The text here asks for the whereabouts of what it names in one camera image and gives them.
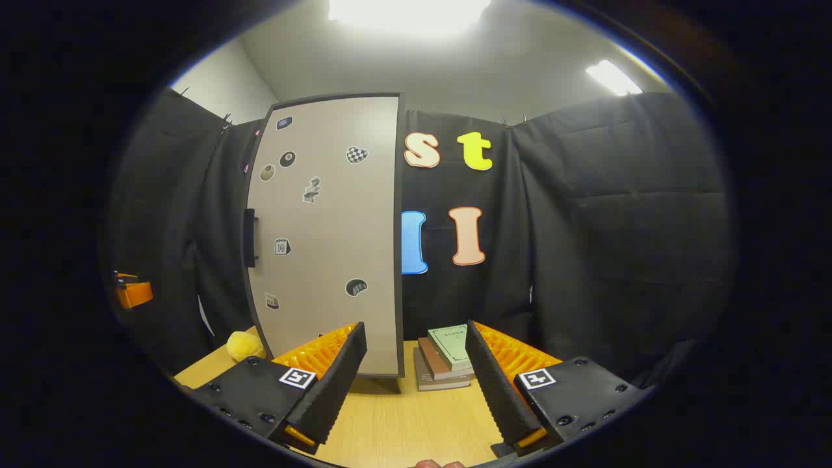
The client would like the grey book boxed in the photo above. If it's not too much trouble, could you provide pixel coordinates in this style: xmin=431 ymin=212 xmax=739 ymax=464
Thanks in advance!
xmin=413 ymin=348 xmax=474 ymax=392

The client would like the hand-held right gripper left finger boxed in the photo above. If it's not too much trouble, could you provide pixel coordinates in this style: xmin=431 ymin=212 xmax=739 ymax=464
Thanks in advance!
xmin=188 ymin=322 xmax=368 ymax=456

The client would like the wide ceiling light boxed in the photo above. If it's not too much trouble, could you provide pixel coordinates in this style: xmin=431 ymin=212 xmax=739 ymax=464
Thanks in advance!
xmin=328 ymin=0 xmax=491 ymax=33

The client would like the yellow plush toy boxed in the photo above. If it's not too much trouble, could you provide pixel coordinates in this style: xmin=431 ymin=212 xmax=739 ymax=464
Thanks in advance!
xmin=226 ymin=330 xmax=267 ymax=362

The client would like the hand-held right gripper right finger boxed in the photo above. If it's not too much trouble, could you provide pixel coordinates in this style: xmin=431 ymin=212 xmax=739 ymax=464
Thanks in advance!
xmin=465 ymin=320 xmax=651 ymax=459

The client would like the narrow ceiling light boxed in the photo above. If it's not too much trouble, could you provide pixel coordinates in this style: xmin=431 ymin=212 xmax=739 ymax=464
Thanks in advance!
xmin=585 ymin=60 xmax=644 ymax=97

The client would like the grey cabinet door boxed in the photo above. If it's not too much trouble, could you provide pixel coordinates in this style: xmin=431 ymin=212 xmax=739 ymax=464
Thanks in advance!
xmin=246 ymin=96 xmax=400 ymax=376

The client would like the dark grey cabinet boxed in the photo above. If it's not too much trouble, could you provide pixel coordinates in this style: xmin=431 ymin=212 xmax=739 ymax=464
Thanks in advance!
xmin=242 ymin=92 xmax=408 ymax=394

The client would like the black backdrop cloth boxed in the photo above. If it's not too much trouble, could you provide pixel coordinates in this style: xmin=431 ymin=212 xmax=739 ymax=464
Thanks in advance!
xmin=107 ymin=88 xmax=738 ymax=384

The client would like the black door handle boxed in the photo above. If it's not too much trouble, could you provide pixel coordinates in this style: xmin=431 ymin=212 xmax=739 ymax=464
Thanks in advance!
xmin=243 ymin=208 xmax=258 ymax=268

